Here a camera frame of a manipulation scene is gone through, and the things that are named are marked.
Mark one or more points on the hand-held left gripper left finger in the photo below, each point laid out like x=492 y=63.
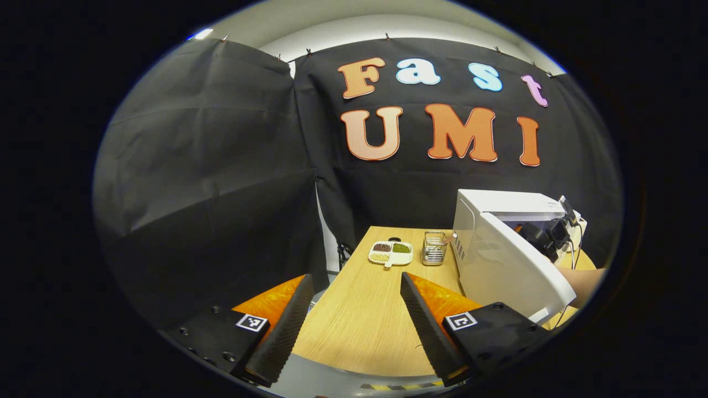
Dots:
x=287 y=331

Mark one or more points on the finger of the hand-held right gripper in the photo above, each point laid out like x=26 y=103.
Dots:
x=519 y=226

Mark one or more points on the red beans pile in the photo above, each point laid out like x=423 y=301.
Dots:
x=381 y=247

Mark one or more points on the yellow beans pile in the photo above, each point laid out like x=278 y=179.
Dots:
x=380 y=257

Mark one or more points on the yellow black hazard tape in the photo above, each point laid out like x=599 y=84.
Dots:
x=387 y=386

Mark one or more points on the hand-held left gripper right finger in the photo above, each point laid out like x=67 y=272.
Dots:
x=426 y=331

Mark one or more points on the green beans pile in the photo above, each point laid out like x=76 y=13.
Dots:
x=401 y=248

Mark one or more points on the white divided dish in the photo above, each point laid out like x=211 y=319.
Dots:
x=402 y=258

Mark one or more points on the black backdrop stand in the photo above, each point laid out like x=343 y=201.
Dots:
x=343 y=255

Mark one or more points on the white microwave oven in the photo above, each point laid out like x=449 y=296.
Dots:
x=498 y=265

